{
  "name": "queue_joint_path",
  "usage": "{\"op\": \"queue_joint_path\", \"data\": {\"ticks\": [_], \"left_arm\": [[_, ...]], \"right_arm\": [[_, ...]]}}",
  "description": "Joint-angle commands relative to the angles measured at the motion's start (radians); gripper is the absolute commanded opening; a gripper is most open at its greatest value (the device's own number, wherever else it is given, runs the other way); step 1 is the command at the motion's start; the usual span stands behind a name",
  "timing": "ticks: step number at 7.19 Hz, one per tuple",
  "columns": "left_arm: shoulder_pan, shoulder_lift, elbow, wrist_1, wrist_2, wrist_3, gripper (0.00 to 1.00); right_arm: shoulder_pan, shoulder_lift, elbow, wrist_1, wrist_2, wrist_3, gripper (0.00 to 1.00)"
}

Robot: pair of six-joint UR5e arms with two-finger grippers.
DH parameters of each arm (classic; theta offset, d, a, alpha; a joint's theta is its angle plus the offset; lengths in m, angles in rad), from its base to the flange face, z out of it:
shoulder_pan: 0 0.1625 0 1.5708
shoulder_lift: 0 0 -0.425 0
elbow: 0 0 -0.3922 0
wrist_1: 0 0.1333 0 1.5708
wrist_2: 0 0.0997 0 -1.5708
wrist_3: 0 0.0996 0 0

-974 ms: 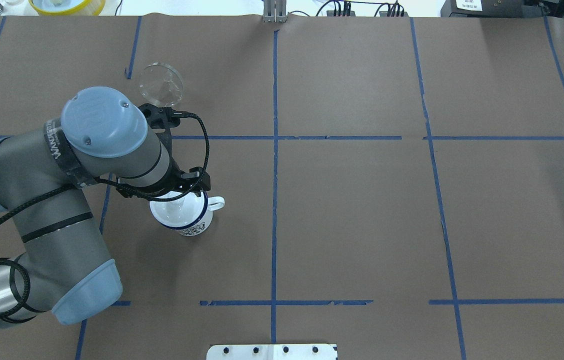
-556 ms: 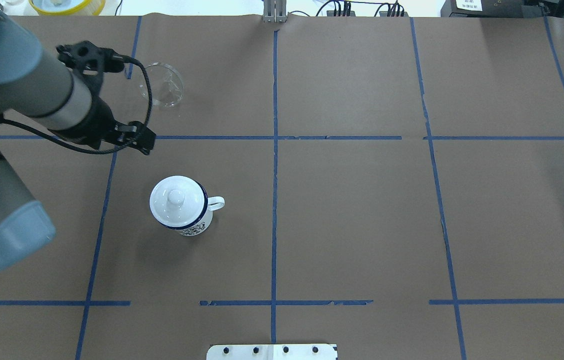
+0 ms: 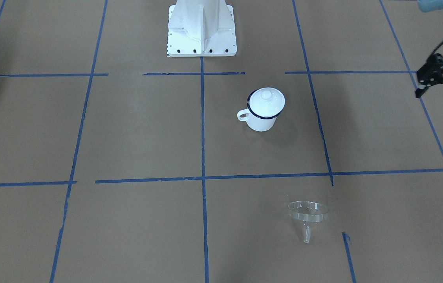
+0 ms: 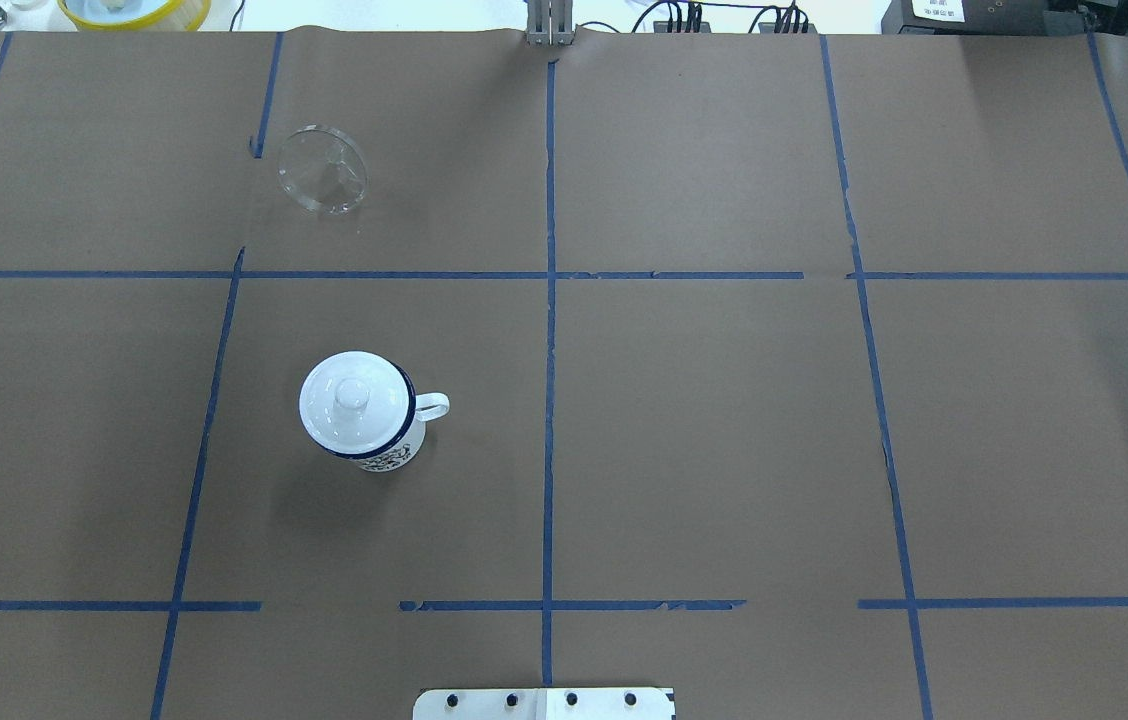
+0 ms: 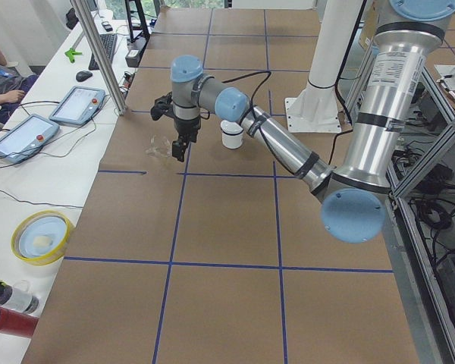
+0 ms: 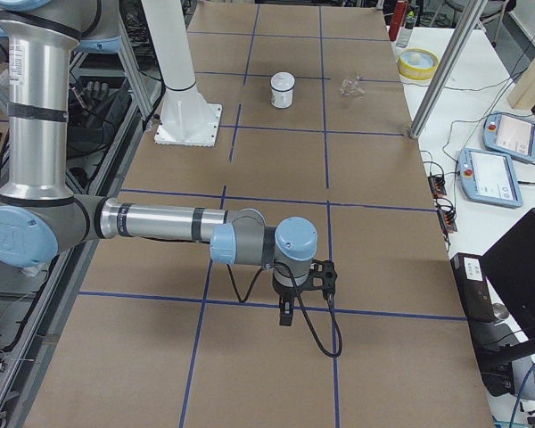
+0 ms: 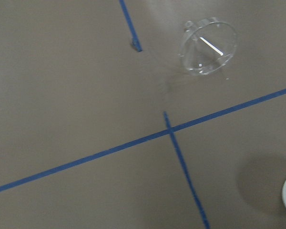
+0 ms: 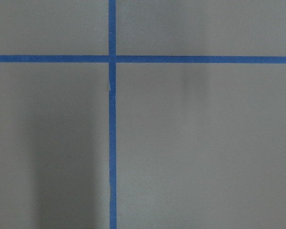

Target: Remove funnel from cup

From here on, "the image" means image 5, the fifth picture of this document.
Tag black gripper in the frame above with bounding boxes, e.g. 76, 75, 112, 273
171, 116, 201, 162

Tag small white bowl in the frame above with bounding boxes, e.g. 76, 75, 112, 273
220, 120, 243, 136

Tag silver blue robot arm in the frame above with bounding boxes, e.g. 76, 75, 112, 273
170, 1, 455, 243

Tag white enamel cup blue rim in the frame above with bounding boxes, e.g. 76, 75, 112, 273
221, 132, 243, 149

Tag black desktop box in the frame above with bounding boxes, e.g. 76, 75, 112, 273
125, 39, 146, 68

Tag far teach pendant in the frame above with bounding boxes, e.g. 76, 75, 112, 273
49, 86, 105, 126

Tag teach pendant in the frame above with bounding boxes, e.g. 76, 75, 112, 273
0, 114, 59, 164
49, 86, 105, 126

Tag black computer mouse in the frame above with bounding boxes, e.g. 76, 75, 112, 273
75, 71, 93, 83

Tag black keyboard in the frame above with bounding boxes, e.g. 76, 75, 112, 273
87, 33, 118, 71

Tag green plastic tool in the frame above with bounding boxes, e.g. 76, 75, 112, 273
64, 48, 83, 64

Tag near teach pendant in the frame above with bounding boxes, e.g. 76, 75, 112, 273
0, 114, 59, 164

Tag yellow tape roll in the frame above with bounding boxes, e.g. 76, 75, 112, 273
11, 210, 74, 266

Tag seated person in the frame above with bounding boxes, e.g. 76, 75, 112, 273
0, 50, 39, 124

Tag red bottle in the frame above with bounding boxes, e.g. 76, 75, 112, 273
0, 307, 39, 338

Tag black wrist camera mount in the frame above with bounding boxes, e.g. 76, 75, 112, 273
150, 92, 174, 121

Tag aluminium frame post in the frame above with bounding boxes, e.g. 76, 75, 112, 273
71, 0, 127, 115

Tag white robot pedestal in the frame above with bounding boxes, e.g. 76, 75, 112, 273
285, 0, 366, 133

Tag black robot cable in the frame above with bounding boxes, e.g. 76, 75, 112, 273
196, 0, 369, 179

